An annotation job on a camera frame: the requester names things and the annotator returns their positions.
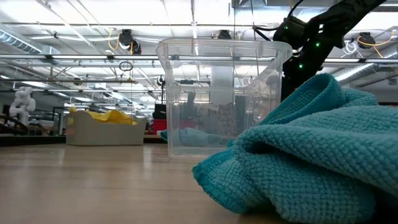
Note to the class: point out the large blue microfiber towel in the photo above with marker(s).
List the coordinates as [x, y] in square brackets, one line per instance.
[311, 161]

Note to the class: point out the small blue microfiber towel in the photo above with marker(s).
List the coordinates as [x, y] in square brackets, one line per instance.
[192, 138]

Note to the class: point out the yellow microfiber towel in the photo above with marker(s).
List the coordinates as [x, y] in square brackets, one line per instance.
[112, 118]
[72, 109]

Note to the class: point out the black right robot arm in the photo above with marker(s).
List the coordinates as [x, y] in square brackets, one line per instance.
[339, 18]

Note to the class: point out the clear plastic bin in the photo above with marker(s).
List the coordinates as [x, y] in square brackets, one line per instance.
[217, 93]

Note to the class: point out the black box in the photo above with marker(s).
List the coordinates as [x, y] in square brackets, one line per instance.
[160, 111]

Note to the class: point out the red box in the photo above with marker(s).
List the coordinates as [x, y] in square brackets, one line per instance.
[160, 126]

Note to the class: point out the gray plastic bin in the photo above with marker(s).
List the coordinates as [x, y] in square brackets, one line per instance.
[105, 133]

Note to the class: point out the white robot figure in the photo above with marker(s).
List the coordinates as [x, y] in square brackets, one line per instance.
[23, 102]

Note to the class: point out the silver ventilation duct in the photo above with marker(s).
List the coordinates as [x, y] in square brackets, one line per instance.
[351, 73]
[18, 42]

